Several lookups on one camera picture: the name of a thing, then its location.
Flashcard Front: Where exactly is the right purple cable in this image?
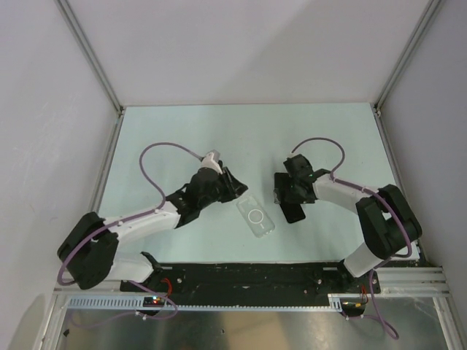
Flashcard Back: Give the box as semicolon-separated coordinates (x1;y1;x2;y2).
290;136;413;338

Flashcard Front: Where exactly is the purple cable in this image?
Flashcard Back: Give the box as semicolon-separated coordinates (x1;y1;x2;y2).
58;141;205;329
290;136;413;338

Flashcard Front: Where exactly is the slotted cable duct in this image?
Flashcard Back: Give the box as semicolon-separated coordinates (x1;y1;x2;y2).
66;295;363;312

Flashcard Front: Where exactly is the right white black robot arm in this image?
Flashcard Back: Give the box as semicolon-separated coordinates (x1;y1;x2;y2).
274;154;422;292

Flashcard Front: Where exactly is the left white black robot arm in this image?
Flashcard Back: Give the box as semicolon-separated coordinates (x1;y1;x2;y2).
57;168;248;291

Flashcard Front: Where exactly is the clear phone case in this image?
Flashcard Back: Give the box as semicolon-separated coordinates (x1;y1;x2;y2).
236;195;275;238

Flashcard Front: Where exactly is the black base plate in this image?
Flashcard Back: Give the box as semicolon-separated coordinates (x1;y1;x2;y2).
143;262;381;306

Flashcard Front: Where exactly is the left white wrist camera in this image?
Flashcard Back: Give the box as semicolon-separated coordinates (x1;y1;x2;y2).
201;149;223;174

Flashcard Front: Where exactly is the aluminium frame post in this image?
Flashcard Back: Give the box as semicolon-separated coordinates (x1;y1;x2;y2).
54;0;124;117
373;0;445;117

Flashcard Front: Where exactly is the right aluminium frame post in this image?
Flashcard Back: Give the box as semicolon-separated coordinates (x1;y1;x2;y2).
373;0;445;117

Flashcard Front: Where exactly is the left aluminium frame post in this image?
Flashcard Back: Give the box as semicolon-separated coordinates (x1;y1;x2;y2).
54;0;124;117

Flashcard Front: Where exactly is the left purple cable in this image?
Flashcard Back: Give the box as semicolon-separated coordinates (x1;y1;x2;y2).
58;141;205;329

